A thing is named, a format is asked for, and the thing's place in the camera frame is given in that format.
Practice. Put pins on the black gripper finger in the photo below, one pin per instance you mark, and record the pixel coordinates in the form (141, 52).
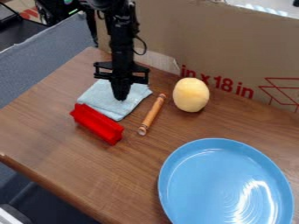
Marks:
(115, 88)
(125, 87)

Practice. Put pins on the grey fabric panel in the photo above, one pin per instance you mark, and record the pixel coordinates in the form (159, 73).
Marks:
(29, 61)

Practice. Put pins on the black equipment in background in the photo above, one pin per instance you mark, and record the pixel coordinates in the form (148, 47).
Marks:
(56, 10)

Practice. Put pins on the blue round plate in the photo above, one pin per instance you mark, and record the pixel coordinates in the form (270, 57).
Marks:
(218, 181)

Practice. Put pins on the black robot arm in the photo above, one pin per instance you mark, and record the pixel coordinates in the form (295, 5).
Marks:
(120, 21)

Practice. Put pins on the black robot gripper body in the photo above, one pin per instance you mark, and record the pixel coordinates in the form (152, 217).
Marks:
(121, 67)

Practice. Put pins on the orange crayon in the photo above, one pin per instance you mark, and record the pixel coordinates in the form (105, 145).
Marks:
(151, 115)

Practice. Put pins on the light blue cloth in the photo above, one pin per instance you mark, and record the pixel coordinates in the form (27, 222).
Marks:
(99, 98)

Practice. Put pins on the brown cardboard box wall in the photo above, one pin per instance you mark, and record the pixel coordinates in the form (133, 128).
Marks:
(240, 50)

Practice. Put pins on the red plastic block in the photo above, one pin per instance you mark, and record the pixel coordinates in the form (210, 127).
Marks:
(97, 123)

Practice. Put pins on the yellow potato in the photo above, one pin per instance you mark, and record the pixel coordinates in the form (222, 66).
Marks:
(190, 94)

